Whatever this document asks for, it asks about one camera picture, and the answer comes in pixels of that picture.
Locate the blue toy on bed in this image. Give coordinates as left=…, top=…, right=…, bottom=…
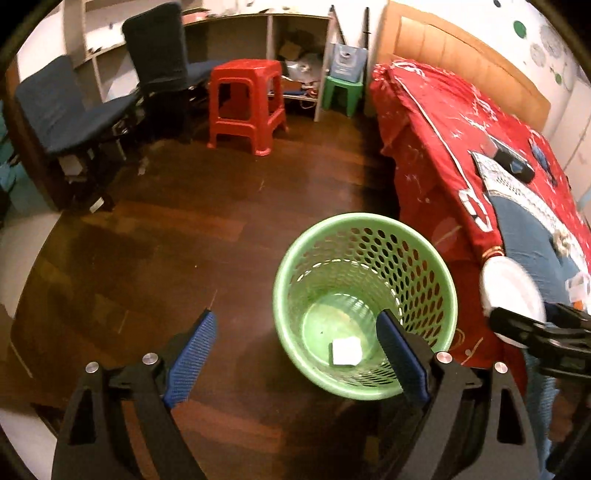
left=529, top=139, right=558, bottom=187

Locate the green small stool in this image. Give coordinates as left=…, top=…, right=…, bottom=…
left=322, top=75, right=363, bottom=118

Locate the red plastic stool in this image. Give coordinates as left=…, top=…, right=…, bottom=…
left=207, top=59, right=287, bottom=156

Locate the blue ribbed blanket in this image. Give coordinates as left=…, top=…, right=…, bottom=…
left=469, top=150, right=591, bottom=480

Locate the blue paper bag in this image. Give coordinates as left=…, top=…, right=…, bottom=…
left=329, top=44, right=368, bottom=83

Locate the black office chair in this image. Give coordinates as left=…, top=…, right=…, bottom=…
left=122, top=2, right=223, bottom=136

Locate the paper ball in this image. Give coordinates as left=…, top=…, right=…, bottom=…
left=552, top=229, right=572, bottom=257

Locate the dark blue chair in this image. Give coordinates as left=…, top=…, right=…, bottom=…
left=14, top=54, right=139, bottom=209

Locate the clear rectangular plastic container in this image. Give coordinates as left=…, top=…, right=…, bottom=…
left=565, top=272, right=590, bottom=310

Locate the red patterned duvet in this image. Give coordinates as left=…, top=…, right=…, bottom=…
left=370, top=59, right=590, bottom=391

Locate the black rectangular box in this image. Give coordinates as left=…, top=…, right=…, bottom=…
left=483, top=135, right=535, bottom=184

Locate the white desk with shelves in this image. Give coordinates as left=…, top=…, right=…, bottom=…
left=60, top=1, right=339, bottom=103

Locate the green plastic waste basket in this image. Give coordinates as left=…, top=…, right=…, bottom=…
left=273, top=212, right=458, bottom=401

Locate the wooden headboard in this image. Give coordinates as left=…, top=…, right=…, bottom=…
left=377, top=1, right=551, bottom=132

